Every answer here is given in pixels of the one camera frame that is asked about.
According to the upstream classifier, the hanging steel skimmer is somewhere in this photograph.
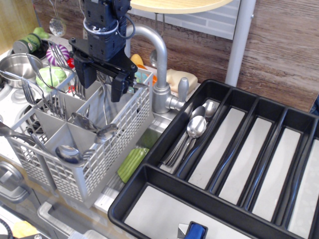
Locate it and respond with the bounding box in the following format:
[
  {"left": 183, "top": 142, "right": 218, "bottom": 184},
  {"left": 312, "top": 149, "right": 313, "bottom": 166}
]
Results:
[{"left": 49, "top": 0, "right": 66, "bottom": 37}]

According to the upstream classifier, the steel spoon tray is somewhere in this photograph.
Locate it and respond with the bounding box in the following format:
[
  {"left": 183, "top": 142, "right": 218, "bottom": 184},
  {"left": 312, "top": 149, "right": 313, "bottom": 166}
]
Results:
[
  {"left": 203, "top": 100, "right": 217, "bottom": 119},
  {"left": 163, "top": 116, "right": 207, "bottom": 167},
  {"left": 174, "top": 106, "right": 206, "bottom": 152}
]

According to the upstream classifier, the steel spoon front tray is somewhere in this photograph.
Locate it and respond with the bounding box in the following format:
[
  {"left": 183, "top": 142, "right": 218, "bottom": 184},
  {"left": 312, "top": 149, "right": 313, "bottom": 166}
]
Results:
[{"left": 163, "top": 116, "right": 207, "bottom": 167}]

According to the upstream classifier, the yellow toy fruit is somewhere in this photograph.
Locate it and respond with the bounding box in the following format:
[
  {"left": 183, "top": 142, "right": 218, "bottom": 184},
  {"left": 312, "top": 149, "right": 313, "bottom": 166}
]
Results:
[{"left": 131, "top": 54, "right": 144, "bottom": 66}]

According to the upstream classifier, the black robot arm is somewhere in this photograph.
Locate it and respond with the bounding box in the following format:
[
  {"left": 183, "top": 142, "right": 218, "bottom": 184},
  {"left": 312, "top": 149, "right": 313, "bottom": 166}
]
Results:
[{"left": 69, "top": 0, "right": 138, "bottom": 102}]

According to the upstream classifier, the steel pot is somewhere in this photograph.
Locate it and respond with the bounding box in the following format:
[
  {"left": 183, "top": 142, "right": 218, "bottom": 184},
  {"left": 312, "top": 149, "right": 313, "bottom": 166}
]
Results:
[{"left": 0, "top": 53, "right": 36, "bottom": 88}]

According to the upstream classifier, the beige toy bread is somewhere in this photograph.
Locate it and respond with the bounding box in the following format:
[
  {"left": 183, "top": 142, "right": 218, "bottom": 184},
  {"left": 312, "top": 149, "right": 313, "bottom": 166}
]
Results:
[{"left": 166, "top": 69, "right": 198, "bottom": 94}]

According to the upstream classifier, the black cutlery tray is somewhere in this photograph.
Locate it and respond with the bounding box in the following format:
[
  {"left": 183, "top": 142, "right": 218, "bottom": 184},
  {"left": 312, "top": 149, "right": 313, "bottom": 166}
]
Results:
[{"left": 108, "top": 80, "right": 319, "bottom": 239}]

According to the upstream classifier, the steel spoon middle tray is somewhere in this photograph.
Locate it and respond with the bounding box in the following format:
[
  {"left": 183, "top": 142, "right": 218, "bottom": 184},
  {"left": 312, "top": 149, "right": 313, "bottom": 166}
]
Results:
[{"left": 174, "top": 106, "right": 206, "bottom": 152}]

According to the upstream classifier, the blue object bottom edge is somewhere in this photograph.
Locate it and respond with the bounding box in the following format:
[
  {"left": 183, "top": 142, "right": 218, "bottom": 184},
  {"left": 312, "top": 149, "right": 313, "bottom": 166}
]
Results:
[{"left": 184, "top": 221, "right": 208, "bottom": 239}]

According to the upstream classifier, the fork basket back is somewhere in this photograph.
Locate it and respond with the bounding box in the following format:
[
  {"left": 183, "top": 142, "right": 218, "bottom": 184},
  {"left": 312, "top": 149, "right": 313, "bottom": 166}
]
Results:
[{"left": 48, "top": 41, "right": 74, "bottom": 72}]

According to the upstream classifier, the purple striped toy ball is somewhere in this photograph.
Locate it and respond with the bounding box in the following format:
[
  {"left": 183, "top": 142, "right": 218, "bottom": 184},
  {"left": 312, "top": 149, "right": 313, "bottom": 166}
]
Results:
[{"left": 46, "top": 44, "right": 70, "bottom": 66}]

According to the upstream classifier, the steel spoon back tray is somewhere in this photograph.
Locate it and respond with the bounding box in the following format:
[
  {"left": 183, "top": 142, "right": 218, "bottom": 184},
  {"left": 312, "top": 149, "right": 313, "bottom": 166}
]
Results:
[{"left": 203, "top": 100, "right": 217, "bottom": 119}]

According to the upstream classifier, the small steel spoon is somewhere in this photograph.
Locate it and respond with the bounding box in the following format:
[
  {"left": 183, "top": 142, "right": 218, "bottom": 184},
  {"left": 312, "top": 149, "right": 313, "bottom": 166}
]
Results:
[{"left": 97, "top": 74, "right": 108, "bottom": 124}]

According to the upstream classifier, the spoon basket centre left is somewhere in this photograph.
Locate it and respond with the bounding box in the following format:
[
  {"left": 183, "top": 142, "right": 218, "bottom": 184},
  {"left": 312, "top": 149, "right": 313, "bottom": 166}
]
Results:
[{"left": 71, "top": 113, "right": 98, "bottom": 132}]

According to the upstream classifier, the grey plastic cutlery basket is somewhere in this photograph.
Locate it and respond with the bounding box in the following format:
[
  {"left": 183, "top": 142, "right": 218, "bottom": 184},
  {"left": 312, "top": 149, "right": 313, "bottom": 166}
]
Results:
[{"left": 8, "top": 70, "right": 153, "bottom": 208}]

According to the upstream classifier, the fork leaning left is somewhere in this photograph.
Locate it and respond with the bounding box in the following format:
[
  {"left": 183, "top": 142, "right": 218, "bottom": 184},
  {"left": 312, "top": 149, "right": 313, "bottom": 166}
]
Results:
[{"left": 0, "top": 71, "right": 48, "bottom": 108}]

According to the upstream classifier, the spoon basket centre right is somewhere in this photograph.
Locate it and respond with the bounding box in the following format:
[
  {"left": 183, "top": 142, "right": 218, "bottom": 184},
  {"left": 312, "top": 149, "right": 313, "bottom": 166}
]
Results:
[{"left": 94, "top": 123, "right": 118, "bottom": 144}]

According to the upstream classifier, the grey metal post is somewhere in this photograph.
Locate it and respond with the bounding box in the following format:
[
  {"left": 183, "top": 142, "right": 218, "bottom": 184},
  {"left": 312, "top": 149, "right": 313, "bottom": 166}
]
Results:
[{"left": 225, "top": 0, "right": 256, "bottom": 87}]

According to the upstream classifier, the spoon handle far left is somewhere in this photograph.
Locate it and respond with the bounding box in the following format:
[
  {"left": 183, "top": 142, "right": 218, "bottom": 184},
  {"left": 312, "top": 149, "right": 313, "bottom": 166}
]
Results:
[{"left": 0, "top": 122, "right": 35, "bottom": 146}]

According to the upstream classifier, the large spoon basket front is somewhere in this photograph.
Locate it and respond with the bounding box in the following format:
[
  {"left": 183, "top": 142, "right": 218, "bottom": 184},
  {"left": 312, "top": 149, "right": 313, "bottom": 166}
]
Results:
[{"left": 55, "top": 145, "right": 96, "bottom": 166}]

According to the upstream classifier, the green toy cabbage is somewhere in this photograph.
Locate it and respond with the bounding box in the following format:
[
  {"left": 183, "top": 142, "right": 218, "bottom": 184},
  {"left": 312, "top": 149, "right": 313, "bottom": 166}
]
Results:
[{"left": 36, "top": 66, "right": 67, "bottom": 92}]

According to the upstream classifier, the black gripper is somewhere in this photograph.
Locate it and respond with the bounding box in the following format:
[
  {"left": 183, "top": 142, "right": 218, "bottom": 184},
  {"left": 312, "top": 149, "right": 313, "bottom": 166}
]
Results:
[{"left": 69, "top": 32, "right": 137, "bottom": 102}]

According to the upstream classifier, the round wooden shelf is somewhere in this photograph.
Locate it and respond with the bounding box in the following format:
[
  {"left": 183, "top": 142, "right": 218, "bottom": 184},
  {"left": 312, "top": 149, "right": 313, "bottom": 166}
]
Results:
[{"left": 131, "top": 0, "right": 232, "bottom": 14}]

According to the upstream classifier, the grey toy faucet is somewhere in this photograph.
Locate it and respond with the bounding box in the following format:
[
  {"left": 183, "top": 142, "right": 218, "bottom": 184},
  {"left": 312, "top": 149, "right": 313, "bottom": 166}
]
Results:
[{"left": 127, "top": 24, "right": 189, "bottom": 114}]

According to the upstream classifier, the red toy pepper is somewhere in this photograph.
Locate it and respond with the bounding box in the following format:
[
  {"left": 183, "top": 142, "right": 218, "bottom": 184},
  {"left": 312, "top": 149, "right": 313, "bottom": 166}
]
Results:
[{"left": 67, "top": 58, "right": 75, "bottom": 69}]

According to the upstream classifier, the green toy can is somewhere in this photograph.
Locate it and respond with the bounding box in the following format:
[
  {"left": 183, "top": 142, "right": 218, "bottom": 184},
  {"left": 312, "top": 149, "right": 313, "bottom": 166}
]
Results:
[{"left": 12, "top": 33, "right": 42, "bottom": 54}]

